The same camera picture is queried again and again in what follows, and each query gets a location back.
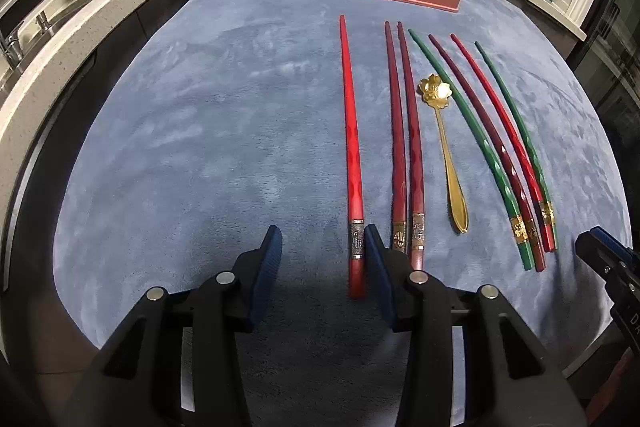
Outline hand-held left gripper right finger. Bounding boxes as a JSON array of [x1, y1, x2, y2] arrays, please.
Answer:
[[364, 223, 586, 427]]

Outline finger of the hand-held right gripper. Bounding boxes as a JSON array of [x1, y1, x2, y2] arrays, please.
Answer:
[[574, 232, 640, 295], [591, 228, 640, 269]]

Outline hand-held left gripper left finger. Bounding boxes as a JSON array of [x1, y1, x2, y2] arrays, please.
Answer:
[[70, 225, 283, 427]]

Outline dark red chopstick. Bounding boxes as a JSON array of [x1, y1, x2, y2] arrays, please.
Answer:
[[396, 21, 427, 271], [428, 34, 547, 273], [384, 21, 408, 254]]

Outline bright red chopstick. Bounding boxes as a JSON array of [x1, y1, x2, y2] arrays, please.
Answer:
[[339, 15, 366, 299], [450, 33, 557, 254]]

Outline green chopstick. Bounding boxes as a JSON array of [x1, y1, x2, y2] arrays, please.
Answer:
[[474, 40, 555, 229], [408, 28, 533, 271]]

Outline gold flower-shaped spoon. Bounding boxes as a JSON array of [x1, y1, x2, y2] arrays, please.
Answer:
[[418, 74, 470, 235]]

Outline blue plush mat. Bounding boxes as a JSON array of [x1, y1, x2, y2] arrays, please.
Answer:
[[52, 0, 629, 375]]

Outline black glass sliding door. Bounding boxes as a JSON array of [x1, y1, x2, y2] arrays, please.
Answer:
[[570, 0, 640, 152]]

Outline steel faucet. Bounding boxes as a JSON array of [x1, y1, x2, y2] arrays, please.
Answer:
[[0, 9, 52, 68]]

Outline steel sink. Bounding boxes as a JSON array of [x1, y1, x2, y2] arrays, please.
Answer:
[[0, 0, 76, 82]]

